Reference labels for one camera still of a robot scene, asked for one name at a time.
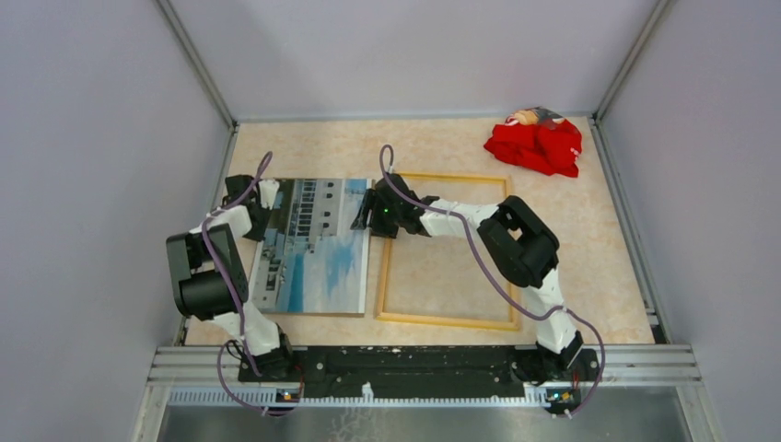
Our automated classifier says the building photo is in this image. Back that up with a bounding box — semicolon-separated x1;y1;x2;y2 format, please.
250;178;372;317

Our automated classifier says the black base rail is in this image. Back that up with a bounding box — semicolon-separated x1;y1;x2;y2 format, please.
238;345;599;400

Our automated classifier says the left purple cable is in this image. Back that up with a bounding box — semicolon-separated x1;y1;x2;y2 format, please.
200;151;305;418

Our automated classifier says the yellow wooden picture frame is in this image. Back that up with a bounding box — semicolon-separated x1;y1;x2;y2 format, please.
375;172;520;332

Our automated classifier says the purple cable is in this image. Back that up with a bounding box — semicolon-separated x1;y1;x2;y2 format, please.
200;151;305;418
379;144;607;417

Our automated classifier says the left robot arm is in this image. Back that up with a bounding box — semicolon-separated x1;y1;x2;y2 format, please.
166;175;296;381

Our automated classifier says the red cloth doll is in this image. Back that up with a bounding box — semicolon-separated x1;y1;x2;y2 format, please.
484;107;583;179

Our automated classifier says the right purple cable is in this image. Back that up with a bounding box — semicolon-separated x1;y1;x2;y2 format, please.
379;144;607;417

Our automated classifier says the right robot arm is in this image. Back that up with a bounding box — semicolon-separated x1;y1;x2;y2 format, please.
351;173;583;379

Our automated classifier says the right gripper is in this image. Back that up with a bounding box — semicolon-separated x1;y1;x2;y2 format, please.
350;190;402;241

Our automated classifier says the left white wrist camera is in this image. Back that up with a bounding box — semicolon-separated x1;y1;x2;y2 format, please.
259;179;280;210

